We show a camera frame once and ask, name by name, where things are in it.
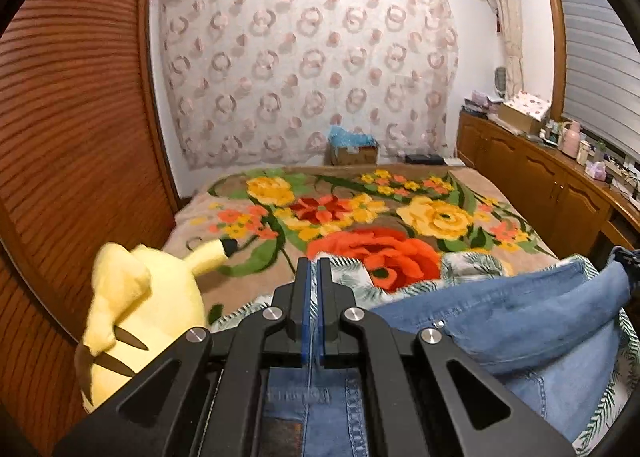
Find blue denim jeans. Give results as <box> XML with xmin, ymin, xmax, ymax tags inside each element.
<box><xmin>261</xmin><ymin>247</ymin><xmax>640</xmax><ymax>457</ymax></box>

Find palm leaf print sheet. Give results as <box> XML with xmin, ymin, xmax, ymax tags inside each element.
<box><xmin>209</xmin><ymin>250</ymin><xmax>640</xmax><ymax>455</ymax></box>

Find floral brown blanket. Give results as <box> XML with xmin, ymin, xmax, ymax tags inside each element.
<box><xmin>165</xmin><ymin>164</ymin><xmax>556</xmax><ymax>319</ymax></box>

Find yellow plush toy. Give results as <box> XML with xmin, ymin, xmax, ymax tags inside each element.
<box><xmin>74</xmin><ymin>239</ymin><xmax>238</xmax><ymax>413</ymax></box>

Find cardboard box with blue bag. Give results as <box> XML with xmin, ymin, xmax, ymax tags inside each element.
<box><xmin>328</xmin><ymin>125</ymin><xmax>378</xmax><ymax>165</ymax></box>

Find black flat box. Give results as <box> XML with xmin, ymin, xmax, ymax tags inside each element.
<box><xmin>404</xmin><ymin>154</ymin><xmax>446</xmax><ymax>165</ymax></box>

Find pink circle pattern curtain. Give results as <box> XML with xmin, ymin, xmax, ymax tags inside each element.
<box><xmin>157</xmin><ymin>0</ymin><xmax>459</xmax><ymax>170</ymax></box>

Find wooden louvered wardrobe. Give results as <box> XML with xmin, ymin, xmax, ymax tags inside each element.
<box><xmin>1</xmin><ymin>0</ymin><xmax>178</xmax><ymax>456</ymax></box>

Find wooden sideboard cabinet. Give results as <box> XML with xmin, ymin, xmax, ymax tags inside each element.
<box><xmin>457</xmin><ymin>112</ymin><xmax>639</xmax><ymax>262</ymax></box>

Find white patterned box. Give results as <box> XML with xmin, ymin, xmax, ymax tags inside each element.
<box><xmin>498</xmin><ymin>91</ymin><xmax>551</xmax><ymax>135</ymax></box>

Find pink thermos jug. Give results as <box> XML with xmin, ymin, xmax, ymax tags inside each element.
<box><xmin>559</xmin><ymin>120</ymin><xmax>580</xmax><ymax>159</ymax></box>

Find grey window blind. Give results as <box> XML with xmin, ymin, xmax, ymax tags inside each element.
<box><xmin>561</xmin><ymin>0</ymin><xmax>639</xmax><ymax>158</ymax></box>

